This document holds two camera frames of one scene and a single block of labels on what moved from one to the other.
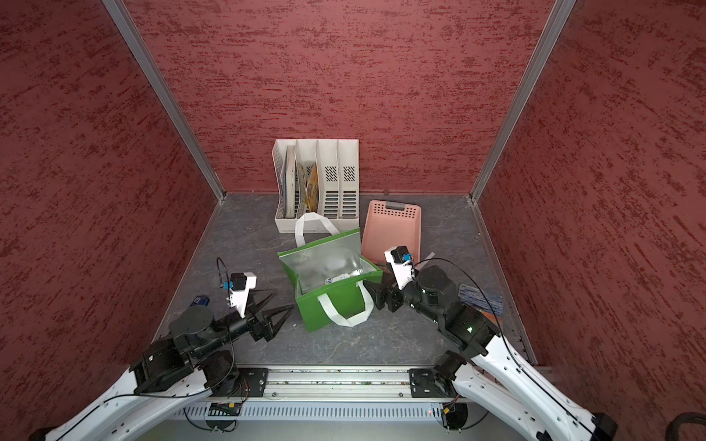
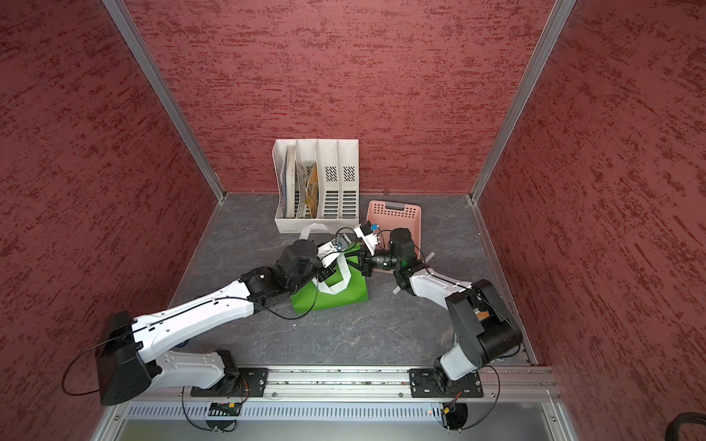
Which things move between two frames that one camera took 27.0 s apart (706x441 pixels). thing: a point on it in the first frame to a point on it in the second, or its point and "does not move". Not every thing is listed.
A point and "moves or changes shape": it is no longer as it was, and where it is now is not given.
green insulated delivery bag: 331,279 moves or changes shape
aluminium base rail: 334,383 does not move
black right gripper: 380,294 to 365,263
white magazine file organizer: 317,175 does not move
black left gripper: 266,329 to 326,272
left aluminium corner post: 149,70 does not move
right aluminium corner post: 536,65 does not move
